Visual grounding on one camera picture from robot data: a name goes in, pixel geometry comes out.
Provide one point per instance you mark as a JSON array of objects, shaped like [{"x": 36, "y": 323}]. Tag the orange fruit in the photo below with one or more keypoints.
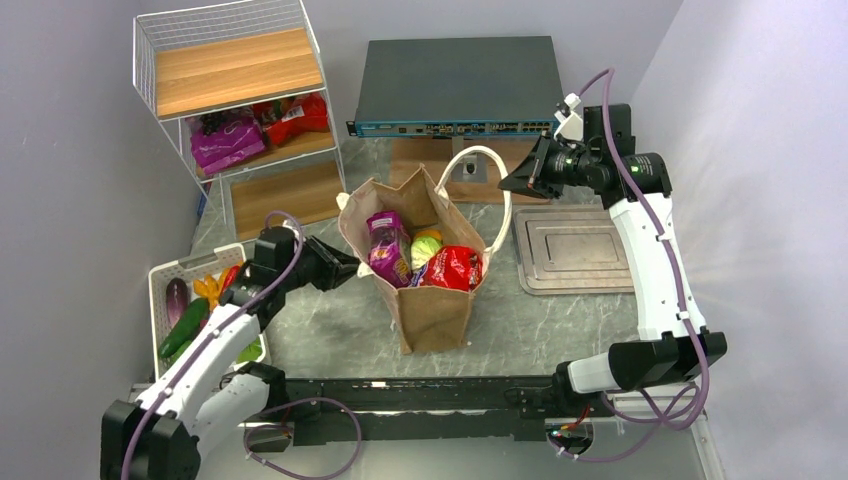
[{"x": 429, "y": 233}]

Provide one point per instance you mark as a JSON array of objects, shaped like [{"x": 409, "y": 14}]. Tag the green cucumber toy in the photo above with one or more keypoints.
[{"x": 188, "y": 325}]

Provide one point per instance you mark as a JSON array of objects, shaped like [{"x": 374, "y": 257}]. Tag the yellow banana toy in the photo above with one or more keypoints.
[{"x": 209, "y": 289}]

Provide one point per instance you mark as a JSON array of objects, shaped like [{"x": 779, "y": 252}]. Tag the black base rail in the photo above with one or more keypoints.
[{"x": 522, "y": 408}]

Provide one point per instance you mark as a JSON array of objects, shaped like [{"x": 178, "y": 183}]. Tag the red candy bag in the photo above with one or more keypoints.
[{"x": 452, "y": 267}]

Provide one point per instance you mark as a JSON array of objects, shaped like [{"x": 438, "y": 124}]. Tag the metal tray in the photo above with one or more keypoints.
[{"x": 569, "y": 250}]

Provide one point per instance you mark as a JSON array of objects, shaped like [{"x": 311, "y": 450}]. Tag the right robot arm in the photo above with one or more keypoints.
[{"x": 674, "y": 344}]

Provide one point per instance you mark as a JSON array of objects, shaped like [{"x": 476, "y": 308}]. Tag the white wire shelf rack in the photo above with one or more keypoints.
[{"x": 208, "y": 60}]

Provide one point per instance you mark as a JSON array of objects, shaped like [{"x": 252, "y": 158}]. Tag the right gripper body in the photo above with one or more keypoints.
[{"x": 565, "y": 166}]

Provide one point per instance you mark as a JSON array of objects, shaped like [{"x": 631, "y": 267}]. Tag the dark network switch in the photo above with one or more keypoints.
[{"x": 458, "y": 87}]

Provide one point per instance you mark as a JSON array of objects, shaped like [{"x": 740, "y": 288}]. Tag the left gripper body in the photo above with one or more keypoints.
[{"x": 312, "y": 267}]

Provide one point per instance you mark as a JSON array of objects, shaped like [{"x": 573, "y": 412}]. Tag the green cabbage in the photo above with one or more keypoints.
[{"x": 422, "y": 249}]

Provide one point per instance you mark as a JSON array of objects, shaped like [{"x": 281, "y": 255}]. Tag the green lettuce toy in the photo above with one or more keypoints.
[{"x": 253, "y": 352}]

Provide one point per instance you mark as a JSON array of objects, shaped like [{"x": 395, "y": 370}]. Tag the red snack bag upper shelf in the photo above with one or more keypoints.
[{"x": 282, "y": 120}]

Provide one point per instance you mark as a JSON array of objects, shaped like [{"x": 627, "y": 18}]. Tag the purple eggplant toy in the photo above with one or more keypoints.
[{"x": 176, "y": 300}]

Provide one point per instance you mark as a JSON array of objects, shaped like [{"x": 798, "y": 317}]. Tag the wooden board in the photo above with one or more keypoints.
[{"x": 409, "y": 154}]

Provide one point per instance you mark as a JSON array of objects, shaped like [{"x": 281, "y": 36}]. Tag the purple snack bag shelf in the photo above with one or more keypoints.
[
  {"x": 389, "y": 253},
  {"x": 237, "y": 139}
]

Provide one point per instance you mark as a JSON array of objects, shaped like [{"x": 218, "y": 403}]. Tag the metal stand bracket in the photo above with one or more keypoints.
[{"x": 472, "y": 168}]

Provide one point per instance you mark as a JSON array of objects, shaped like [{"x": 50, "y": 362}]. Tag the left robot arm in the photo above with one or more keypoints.
[{"x": 175, "y": 423}]

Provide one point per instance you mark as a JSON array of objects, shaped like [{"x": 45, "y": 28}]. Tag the red pepper toy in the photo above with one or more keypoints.
[{"x": 229, "y": 277}]

